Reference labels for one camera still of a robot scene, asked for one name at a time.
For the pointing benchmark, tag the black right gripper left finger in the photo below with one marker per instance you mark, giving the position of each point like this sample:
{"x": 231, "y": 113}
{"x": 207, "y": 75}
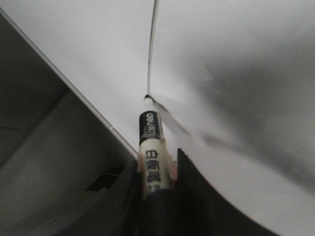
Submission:
{"x": 112, "y": 212}

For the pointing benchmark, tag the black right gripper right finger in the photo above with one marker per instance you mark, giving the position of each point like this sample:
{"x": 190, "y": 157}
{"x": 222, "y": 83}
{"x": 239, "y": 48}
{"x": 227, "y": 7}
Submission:
{"x": 207, "y": 213}

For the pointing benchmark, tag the black white whiteboard marker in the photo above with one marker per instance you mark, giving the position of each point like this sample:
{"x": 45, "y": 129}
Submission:
{"x": 161, "y": 212}

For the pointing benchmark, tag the grey aluminium whiteboard tray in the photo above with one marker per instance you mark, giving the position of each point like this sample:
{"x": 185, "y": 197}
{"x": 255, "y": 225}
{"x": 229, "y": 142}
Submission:
{"x": 54, "y": 152}

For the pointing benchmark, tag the white whiteboard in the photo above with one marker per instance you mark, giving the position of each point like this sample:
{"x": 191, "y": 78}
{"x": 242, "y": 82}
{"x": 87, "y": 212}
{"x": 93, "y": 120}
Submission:
{"x": 234, "y": 81}

